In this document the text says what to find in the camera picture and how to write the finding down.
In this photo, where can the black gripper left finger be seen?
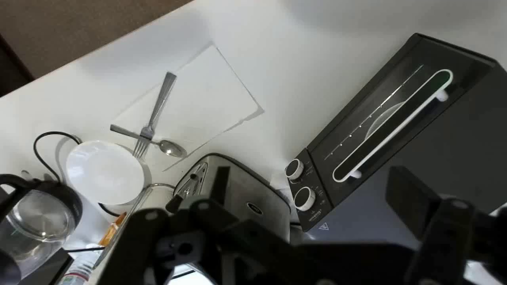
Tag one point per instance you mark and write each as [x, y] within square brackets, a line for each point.
[154, 243]

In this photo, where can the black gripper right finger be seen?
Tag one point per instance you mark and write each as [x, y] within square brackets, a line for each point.
[449, 231]

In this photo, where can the black toaster oven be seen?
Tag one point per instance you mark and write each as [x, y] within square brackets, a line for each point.
[436, 110]

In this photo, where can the silver two-slot toaster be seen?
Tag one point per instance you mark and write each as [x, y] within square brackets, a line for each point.
[237, 189]

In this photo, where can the silver spoon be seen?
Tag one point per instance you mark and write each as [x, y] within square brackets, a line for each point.
[169, 148]

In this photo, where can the white round plate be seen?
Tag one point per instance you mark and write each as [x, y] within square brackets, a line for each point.
[105, 174]

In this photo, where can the white paper napkin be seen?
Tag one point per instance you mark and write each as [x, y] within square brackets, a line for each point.
[207, 101]

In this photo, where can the black glass electric kettle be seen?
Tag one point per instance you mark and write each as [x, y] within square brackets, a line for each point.
[35, 221]

